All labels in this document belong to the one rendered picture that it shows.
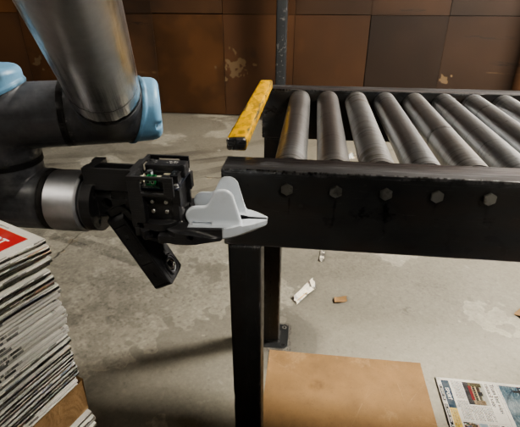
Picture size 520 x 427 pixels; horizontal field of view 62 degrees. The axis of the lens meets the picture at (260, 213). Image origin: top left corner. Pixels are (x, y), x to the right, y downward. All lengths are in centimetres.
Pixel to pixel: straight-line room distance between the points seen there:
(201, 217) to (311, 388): 91
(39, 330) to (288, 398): 94
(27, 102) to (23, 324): 23
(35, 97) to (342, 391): 109
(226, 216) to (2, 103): 26
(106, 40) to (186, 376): 112
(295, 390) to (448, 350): 52
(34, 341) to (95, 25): 28
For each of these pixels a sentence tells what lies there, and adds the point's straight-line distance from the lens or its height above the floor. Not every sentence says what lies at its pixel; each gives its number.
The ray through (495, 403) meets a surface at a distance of 144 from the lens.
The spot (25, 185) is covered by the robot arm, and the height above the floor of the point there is 81.
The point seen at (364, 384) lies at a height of 0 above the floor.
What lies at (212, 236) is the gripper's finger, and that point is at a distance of 49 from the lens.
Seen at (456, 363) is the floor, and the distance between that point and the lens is 151.
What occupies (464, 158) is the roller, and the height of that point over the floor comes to 80.
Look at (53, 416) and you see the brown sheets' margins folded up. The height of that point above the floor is 64.
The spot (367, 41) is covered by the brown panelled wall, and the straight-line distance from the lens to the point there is 373.
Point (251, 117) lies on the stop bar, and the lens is 74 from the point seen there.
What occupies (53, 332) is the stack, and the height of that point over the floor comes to 72.
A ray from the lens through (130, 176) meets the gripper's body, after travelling 48.
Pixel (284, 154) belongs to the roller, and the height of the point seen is 80.
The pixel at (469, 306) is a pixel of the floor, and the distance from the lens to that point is 175.
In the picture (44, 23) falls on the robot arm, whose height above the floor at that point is 99.
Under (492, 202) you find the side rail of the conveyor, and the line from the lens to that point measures 63.
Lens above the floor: 102
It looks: 28 degrees down
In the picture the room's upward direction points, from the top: straight up
